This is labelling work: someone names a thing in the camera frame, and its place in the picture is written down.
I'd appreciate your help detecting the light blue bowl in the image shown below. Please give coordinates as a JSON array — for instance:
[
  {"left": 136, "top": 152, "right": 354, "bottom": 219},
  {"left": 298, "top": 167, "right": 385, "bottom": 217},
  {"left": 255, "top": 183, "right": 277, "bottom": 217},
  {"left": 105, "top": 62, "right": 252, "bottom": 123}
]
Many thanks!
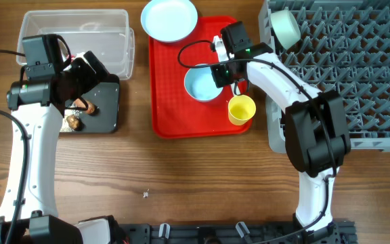
[{"left": 184, "top": 67, "right": 223, "bottom": 102}]

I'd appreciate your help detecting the orange carrot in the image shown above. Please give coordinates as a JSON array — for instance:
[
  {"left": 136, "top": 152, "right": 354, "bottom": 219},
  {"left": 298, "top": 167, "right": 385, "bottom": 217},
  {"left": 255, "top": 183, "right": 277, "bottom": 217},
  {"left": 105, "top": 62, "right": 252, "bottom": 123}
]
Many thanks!
[{"left": 73, "top": 98, "right": 95, "bottom": 115}]

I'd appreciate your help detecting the brown food scrap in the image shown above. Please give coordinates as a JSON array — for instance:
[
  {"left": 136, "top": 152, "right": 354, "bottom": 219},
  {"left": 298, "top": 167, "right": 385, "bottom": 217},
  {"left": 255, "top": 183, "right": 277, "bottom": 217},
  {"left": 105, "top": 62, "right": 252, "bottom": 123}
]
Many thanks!
[{"left": 66, "top": 115, "right": 81, "bottom": 130}]

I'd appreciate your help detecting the mint green bowl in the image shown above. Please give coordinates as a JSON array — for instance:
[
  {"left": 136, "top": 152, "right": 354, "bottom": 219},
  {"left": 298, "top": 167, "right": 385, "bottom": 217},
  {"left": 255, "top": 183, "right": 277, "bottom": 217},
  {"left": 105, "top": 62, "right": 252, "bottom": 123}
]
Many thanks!
[{"left": 271, "top": 9, "right": 301, "bottom": 50}]

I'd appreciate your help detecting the red snack wrapper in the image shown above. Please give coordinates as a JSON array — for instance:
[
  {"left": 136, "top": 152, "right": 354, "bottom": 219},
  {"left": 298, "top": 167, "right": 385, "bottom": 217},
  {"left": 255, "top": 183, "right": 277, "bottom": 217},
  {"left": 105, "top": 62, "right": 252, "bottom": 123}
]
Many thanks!
[{"left": 68, "top": 54, "right": 79, "bottom": 62}]

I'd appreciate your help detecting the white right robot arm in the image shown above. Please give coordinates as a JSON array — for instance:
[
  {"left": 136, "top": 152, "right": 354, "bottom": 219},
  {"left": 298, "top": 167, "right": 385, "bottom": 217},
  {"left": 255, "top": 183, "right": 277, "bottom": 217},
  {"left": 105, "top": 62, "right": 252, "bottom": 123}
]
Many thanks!
[{"left": 211, "top": 42, "right": 351, "bottom": 235}]

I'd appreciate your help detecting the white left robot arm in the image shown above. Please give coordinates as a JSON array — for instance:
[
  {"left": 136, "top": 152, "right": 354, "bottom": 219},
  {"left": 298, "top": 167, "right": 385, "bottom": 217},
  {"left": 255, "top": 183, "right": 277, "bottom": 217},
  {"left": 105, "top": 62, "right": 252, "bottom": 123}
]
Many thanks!
[{"left": 0, "top": 52, "right": 127, "bottom": 243}]

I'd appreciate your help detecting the grey dishwasher rack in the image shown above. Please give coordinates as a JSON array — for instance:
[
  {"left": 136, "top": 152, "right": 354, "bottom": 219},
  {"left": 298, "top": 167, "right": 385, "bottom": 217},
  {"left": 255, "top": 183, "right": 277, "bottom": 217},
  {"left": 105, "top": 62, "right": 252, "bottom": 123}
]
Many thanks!
[{"left": 258, "top": 0, "right": 390, "bottom": 152}]

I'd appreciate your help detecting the white plastic spoon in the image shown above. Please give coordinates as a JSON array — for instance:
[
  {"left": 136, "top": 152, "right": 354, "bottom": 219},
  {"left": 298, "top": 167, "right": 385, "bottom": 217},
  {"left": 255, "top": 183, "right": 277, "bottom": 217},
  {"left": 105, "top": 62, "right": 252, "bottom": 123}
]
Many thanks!
[{"left": 230, "top": 83, "right": 240, "bottom": 96}]

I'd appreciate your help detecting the black plastic tray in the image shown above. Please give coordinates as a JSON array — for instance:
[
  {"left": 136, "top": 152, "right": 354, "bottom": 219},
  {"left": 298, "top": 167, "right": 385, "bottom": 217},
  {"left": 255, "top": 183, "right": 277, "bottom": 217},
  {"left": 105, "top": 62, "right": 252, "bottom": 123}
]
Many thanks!
[{"left": 65, "top": 75, "right": 120, "bottom": 134}]

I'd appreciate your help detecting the yellow plastic cup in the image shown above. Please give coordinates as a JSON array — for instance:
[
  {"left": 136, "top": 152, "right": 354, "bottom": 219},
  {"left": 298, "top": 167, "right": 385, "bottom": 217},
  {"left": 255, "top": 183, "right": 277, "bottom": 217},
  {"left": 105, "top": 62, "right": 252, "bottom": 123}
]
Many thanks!
[{"left": 227, "top": 95, "right": 256, "bottom": 125}]

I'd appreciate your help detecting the clear plastic bin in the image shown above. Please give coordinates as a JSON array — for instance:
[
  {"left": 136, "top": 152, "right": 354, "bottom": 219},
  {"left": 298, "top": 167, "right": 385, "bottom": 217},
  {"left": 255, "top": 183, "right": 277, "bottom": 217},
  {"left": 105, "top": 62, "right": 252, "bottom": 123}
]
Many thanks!
[{"left": 17, "top": 9, "right": 135, "bottom": 80}]

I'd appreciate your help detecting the red serving tray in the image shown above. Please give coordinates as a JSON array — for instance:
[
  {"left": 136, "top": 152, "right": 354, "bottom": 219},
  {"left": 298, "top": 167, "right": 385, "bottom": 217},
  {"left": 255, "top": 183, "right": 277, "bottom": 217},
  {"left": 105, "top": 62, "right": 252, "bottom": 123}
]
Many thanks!
[{"left": 149, "top": 16, "right": 252, "bottom": 139}]

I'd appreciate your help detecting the light blue plate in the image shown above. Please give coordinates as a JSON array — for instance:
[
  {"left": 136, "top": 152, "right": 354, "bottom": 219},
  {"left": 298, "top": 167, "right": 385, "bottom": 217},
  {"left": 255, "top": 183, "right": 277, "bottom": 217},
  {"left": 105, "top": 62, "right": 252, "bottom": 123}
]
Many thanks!
[{"left": 140, "top": 0, "right": 198, "bottom": 43}]

